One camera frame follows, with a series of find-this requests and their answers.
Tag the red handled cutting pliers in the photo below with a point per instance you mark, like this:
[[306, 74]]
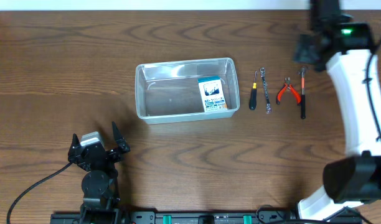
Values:
[[288, 86]]

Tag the silver ratchet wrench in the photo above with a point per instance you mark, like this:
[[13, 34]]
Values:
[[263, 78]]

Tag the small hammer orange black handle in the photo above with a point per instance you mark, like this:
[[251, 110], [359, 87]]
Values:
[[302, 73]]

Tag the clear plastic container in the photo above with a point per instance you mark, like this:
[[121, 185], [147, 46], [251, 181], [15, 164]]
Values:
[[168, 92]]

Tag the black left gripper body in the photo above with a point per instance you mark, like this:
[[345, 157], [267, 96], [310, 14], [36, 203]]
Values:
[[97, 154]]

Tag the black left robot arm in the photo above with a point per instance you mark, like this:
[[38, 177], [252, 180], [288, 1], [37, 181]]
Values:
[[100, 184]]

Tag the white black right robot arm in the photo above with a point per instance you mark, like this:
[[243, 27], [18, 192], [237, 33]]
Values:
[[347, 52]]

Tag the black yellow screwdriver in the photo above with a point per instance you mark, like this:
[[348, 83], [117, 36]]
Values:
[[252, 100]]

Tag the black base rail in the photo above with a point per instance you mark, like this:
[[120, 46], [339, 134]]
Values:
[[261, 216]]

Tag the blue white screwdriver box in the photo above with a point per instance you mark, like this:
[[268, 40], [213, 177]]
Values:
[[211, 92]]

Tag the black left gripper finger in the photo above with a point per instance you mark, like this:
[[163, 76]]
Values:
[[119, 139], [75, 145]]

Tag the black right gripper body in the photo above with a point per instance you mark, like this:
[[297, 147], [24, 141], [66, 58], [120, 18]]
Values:
[[304, 51]]

